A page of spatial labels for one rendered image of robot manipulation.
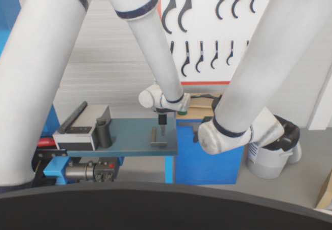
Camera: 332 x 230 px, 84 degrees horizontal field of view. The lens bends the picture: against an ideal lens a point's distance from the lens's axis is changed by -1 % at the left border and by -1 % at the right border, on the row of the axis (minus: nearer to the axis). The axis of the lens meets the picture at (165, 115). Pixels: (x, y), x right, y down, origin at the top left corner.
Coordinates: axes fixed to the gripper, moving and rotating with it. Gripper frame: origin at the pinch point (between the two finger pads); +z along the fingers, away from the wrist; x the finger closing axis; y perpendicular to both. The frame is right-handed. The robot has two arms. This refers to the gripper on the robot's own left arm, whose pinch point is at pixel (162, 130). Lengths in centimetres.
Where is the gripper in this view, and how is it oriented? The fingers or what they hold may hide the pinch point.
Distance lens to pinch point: 117.0
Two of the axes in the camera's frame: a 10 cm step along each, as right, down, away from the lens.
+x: 0.0, 4.9, -8.7
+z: 0.1, 8.7, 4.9
